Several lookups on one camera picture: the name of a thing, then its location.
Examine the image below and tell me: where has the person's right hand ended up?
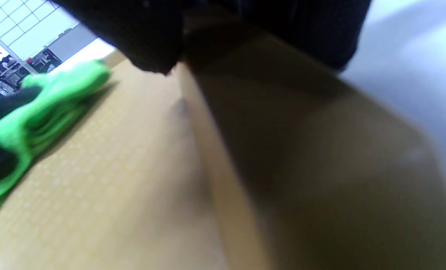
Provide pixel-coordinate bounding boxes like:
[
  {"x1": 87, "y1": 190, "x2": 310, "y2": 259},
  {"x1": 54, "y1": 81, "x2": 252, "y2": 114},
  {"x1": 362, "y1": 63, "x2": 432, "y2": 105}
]
[{"x1": 52, "y1": 0, "x2": 371, "y2": 75}]

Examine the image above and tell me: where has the brown plastic food tray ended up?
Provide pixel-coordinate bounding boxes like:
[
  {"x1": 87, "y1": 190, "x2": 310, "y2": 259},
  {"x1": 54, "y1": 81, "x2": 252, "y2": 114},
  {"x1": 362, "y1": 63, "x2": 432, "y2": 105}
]
[{"x1": 0, "y1": 6, "x2": 446, "y2": 270}]

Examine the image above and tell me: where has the green square towel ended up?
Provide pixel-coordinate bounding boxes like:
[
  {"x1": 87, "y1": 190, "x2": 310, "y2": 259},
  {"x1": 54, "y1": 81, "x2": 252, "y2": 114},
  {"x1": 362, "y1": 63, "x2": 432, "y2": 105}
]
[{"x1": 0, "y1": 59, "x2": 111, "y2": 229}]

